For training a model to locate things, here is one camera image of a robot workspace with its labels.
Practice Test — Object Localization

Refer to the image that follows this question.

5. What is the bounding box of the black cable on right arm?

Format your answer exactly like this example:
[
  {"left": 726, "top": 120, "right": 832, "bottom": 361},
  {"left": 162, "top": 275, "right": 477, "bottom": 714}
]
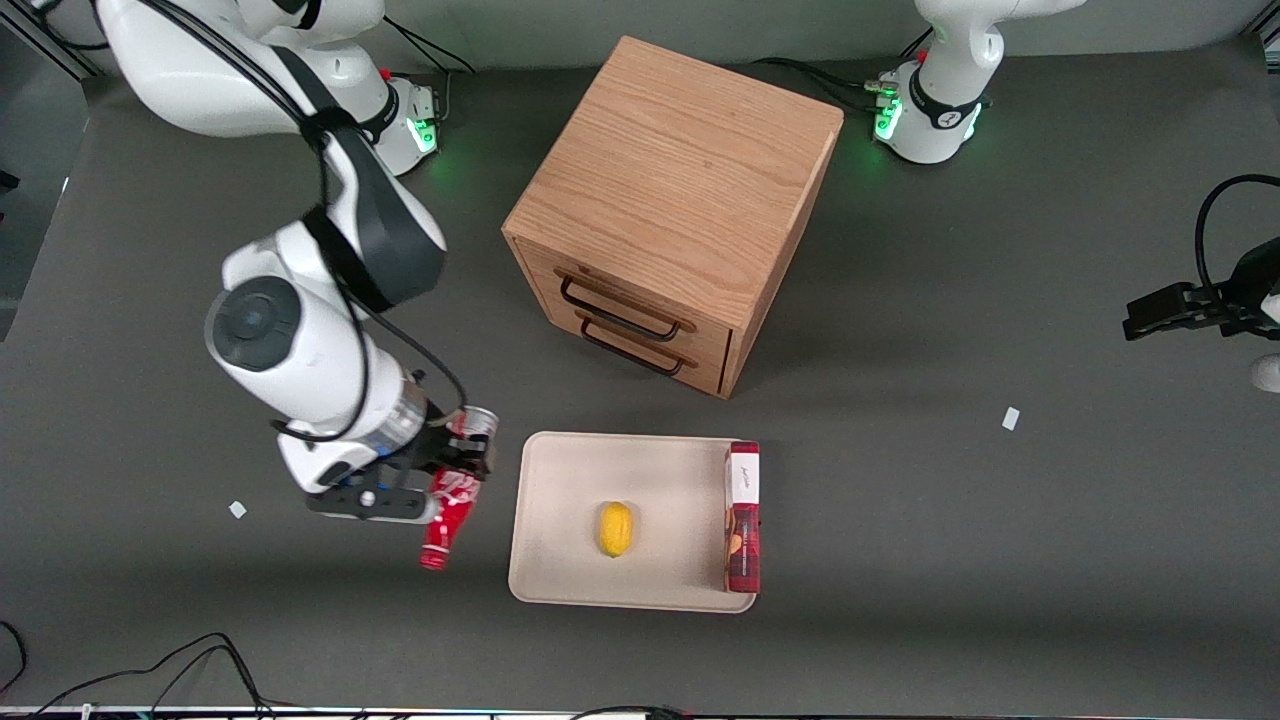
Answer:
[{"left": 140, "top": 0, "right": 469, "bottom": 443}]

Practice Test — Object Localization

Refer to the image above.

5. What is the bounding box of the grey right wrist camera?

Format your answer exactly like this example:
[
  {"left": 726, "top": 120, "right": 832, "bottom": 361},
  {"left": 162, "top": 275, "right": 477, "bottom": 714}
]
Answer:
[{"left": 305, "top": 468, "right": 442, "bottom": 525}]

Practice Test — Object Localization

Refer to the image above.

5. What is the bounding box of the red snack box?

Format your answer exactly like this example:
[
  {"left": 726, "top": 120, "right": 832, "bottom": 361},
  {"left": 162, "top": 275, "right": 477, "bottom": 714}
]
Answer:
[{"left": 722, "top": 440, "right": 762, "bottom": 594}]

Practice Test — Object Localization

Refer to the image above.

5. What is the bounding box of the yellow lemon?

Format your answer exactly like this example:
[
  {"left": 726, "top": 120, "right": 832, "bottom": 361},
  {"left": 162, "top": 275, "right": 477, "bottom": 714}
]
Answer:
[{"left": 598, "top": 501, "right": 635, "bottom": 559}]

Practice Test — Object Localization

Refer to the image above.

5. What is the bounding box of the black floor cable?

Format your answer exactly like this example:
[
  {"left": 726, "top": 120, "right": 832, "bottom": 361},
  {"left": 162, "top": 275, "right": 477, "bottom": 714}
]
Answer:
[
  {"left": 0, "top": 620, "right": 28, "bottom": 697},
  {"left": 28, "top": 632, "right": 276, "bottom": 720},
  {"left": 568, "top": 704, "right": 696, "bottom": 720}
]

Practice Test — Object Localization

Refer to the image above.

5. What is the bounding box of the black cable at base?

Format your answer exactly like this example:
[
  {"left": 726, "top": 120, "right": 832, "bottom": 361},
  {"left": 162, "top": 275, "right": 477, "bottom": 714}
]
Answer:
[
  {"left": 383, "top": 20, "right": 477, "bottom": 77},
  {"left": 750, "top": 28, "right": 935, "bottom": 117}
]

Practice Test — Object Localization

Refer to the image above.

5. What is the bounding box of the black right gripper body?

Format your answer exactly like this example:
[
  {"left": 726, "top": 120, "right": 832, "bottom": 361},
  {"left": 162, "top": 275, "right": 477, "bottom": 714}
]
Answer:
[{"left": 385, "top": 402, "right": 498, "bottom": 483}]

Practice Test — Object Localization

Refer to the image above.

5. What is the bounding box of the wooden drawer front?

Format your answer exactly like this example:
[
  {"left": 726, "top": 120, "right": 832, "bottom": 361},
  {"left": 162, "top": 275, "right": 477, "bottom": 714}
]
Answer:
[
  {"left": 520, "top": 243, "right": 737, "bottom": 363},
  {"left": 545, "top": 300, "right": 733, "bottom": 397}
]

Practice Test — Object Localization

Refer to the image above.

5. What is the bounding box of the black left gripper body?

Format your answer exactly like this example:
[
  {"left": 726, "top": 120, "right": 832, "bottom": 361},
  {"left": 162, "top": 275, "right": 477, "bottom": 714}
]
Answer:
[{"left": 1203, "top": 237, "right": 1280, "bottom": 339}]

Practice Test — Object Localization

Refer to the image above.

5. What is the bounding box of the wooden drawer cabinet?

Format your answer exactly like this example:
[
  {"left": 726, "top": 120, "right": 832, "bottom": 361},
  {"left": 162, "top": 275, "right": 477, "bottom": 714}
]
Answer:
[{"left": 501, "top": 36, "right": 845, "bottom": 401}]

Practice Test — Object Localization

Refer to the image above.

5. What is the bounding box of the black cable at left base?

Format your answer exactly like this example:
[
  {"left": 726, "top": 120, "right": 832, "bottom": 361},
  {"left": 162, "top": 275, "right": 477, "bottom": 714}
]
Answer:
[{"left": 750, "top": 28, "right": 935, "bottom": 117}]

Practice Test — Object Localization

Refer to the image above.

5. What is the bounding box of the black looped left gripper cable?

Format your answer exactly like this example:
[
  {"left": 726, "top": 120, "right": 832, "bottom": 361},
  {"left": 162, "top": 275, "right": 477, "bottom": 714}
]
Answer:
[{"left": 1194, "top": 174, "right": 1280, "bottom": 301}]

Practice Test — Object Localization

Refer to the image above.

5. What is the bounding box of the black cable at right base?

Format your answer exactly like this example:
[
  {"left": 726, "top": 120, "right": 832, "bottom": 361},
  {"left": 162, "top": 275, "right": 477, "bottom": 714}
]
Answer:
[{"left": 383, "top": 20, "right": 477, "bottom": 77}]

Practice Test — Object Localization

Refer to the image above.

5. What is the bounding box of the red coke bottle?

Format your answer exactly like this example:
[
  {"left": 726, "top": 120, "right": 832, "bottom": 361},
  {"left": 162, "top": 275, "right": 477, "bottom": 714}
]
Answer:
[{"left": 419, "top": 404, "right": 500, "bottom": 572}]

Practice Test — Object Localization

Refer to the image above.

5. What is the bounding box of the beige plastic tray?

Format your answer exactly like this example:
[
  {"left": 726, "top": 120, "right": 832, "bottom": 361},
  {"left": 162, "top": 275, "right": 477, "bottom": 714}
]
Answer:
[{"left": 507, "top": 431, "right": 759, "bottom": 614}]

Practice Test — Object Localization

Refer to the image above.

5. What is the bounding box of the black aluminium frame strut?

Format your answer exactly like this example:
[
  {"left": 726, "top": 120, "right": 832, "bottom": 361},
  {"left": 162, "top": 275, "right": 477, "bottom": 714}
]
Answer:
[{"left": 0, "top": 10, "right": 101, "bottom": 83}]

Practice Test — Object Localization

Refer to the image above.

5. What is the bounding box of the black metal drawer handle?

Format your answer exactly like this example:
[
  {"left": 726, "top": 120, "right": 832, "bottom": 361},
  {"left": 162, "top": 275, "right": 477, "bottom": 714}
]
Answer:
[
  {"left": 559, "top": 274, "right": 685, "bottom": 344},
  {"left": 579, "top": 318, "right": 688, "bottom": 379}
]

